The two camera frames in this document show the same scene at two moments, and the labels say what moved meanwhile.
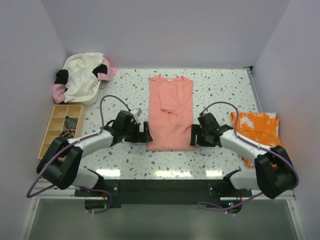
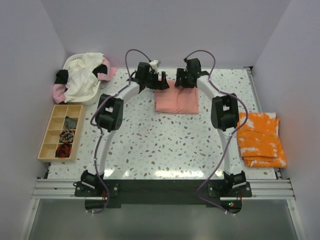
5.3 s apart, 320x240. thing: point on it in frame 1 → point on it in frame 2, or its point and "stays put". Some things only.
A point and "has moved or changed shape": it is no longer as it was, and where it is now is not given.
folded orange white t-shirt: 262,128 stays put
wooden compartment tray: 57,124 stays put
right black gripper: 195,130 → 180,73
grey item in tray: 70,123 stays put
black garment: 62,77 stays put
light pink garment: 58,93 stays put
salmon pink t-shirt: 170,113 has moved or changed shape
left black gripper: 141,137 → 159,85
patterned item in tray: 67,134 stays put
